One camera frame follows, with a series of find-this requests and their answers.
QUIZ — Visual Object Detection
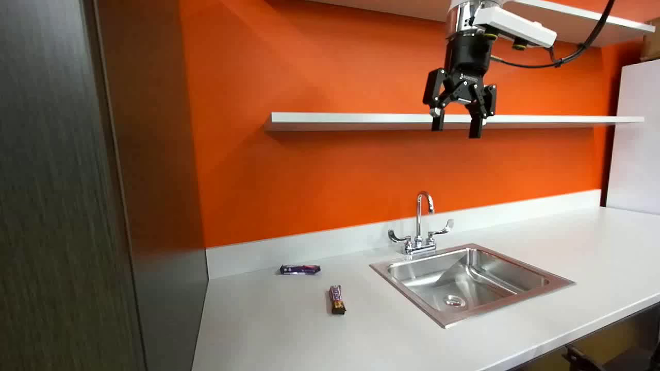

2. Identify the brown Snickers candy bar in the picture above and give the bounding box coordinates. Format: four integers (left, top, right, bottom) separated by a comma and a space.
325, 285, 348, 317

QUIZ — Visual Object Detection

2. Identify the stainless steel sink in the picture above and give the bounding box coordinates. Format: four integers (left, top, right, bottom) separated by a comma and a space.
369, 242, 577, 331

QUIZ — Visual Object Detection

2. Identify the long white wall shelf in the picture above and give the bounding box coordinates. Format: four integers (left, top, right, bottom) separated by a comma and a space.
267, 112, 648, 134

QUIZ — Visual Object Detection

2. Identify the purple candy bar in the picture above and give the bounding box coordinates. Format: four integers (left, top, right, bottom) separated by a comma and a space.
278, 262, 324, 277

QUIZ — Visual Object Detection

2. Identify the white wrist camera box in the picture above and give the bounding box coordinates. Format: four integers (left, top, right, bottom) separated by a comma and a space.
474, 4, 558, 50

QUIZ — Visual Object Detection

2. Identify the dark wood-grain cabinet panel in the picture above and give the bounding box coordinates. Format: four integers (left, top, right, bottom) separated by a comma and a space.
0, 0, 210, 371

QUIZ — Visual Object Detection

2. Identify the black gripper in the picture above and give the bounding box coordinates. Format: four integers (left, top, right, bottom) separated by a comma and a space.
420, 30, 500, 140

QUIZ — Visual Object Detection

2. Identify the chrome two-handle faucet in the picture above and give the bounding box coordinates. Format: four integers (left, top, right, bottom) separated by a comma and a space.
385, 191, 456, 260

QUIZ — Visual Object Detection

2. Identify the high white wall shelf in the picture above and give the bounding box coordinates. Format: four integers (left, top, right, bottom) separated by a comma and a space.
307, 0, 657, 50

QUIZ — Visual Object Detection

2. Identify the white flat panel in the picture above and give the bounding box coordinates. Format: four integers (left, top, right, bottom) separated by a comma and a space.
605, 58, 660, 216

